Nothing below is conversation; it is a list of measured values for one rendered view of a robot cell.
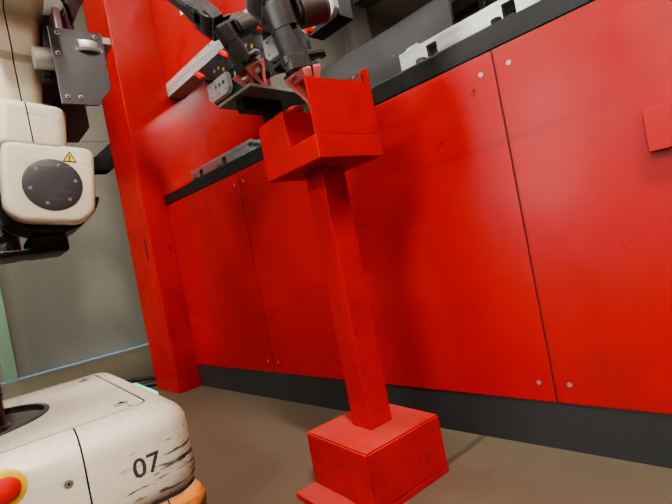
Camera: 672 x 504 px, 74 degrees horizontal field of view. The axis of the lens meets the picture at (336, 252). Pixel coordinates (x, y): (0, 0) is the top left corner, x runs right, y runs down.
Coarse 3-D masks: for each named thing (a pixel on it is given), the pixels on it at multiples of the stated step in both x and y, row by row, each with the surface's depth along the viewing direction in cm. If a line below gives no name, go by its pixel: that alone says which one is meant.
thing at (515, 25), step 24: (552, 0) 82; (576, 0) 79; (504, 24) 88; (528, 24) 85; (456, 48) 96; (480, 48) 92; (408, 72) 105; (432, 72) 101; (384, 96) 111; (240, 168) 158; (192, 192) 184
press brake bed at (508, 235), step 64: (640, 0) 73; (512, 64) 88; (576, 64) 81; (640, 64) 74; (384, 128) 112; (448, 128) 100; (512, 128) 90; (576, 128) 82; (640, 128) 75; (256, 192) 153; (384, 192) 115; (448, 192) 102; (512, 192) 92; (576, 192) 83; (640, 192) 76; (192, 256) 192; (256, 256) 159; (320, 256) 135; (384, 256) 118; (448, 256) 104; (512, 256) 94; (576, 256) 85; (640, 256) 78; (192, 320) 200; (256, 320) 164; (320, 320) 139; (384, 320) 121; (448, 320) 107; (512, 320) 96; (576, 320) 87; (640, 320) 79; (256, 384) 171; (320, 384) 144; (448, 384) 109; (512, 384) 98; (576, 384) 88; (640, 384) 80; (576, 448) 90; (640, 448) 82
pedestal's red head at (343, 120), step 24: (360, 72) 92; (312, 96) 82; (336, 96) 85; (360, 96) 89; (288, 120) 89; (312, 120) 81; (336, 120) 84; (360, 120) 88; (264, 144) 96; (288, 144) 89; (312, 144) 82; (336, 144) 84; (360, 144) 87; (288, 168) 90; (312, 168) 90
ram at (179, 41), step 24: (216, 0) 173; (240, 0) 163; (168, 24) 201; (192, 24) 187; (168, 48) 204; (192, 48) 190; (216, 48) 177; (168, 72) 207; (192, 72) 192; (168, 96) 210
